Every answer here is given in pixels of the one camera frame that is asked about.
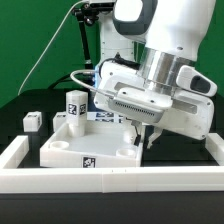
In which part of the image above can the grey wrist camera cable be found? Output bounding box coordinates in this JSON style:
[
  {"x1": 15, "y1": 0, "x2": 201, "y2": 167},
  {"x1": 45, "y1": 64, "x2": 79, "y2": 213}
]
[{"x1": 69, "y1": 69, "x2": 116, "y2": 99}]

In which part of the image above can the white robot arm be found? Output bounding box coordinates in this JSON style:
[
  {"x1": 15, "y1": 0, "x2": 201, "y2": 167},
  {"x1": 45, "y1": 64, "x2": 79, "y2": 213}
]
[{"x1": 94, "y1": 0, "x2": 217, "y2": 141}]

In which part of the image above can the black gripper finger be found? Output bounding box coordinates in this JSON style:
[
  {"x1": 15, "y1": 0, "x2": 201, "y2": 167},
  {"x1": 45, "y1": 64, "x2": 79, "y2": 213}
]
[
  {"x1": 147, "y1": 128, "x2": 163, "y2": 149},
  {"x1": 131, "y1": 120, "x2": 145, "y2": 146}
]

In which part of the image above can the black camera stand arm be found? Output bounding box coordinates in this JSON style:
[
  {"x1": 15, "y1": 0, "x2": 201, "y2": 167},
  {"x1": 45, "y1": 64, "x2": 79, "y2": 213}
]
[{"x1": 71, "y1": 2, "x2": 114, "y2": 69}]

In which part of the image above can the white marker sheet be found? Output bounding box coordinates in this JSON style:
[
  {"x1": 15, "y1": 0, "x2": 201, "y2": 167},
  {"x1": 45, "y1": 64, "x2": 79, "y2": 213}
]
[{"x1": 87, "y1": 111, "x2": 131, "y2": 123}]

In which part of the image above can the white square tabletop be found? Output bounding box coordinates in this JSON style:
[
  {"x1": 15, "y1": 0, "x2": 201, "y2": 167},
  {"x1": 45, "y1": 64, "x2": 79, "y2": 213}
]
[{"x1": 40, "y1": 121, "x2": 143, "y2": 168}]

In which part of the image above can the white cable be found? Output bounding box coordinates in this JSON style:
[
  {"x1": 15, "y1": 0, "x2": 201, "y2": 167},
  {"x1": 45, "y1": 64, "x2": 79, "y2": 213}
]
[{"x1": 17, "y1": 0, "x2": 88, "y2": 97}]

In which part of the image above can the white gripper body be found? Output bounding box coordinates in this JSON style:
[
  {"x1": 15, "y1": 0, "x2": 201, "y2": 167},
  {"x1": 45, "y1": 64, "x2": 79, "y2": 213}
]
[{"x1": 94, "y1": 62, "x2": 214, "y2": 140}]

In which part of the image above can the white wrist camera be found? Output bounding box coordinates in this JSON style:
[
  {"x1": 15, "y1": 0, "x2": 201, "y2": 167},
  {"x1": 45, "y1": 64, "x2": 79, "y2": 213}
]
[{"x1": 176, "y1": 65, "x2": 217, "y2": 97}]

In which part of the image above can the black cable bundle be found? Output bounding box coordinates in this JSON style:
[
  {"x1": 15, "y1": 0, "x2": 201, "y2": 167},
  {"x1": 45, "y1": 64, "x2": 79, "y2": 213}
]
[{"x1": 47, "y1": 73, "x2": 95, "y2": 90}]

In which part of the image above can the white U-shaped obstacle fence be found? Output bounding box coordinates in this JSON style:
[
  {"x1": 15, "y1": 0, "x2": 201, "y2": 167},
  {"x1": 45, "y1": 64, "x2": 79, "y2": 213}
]
[{"x1": 0, "y1": 135, "x2": 224, "y2": 194}]

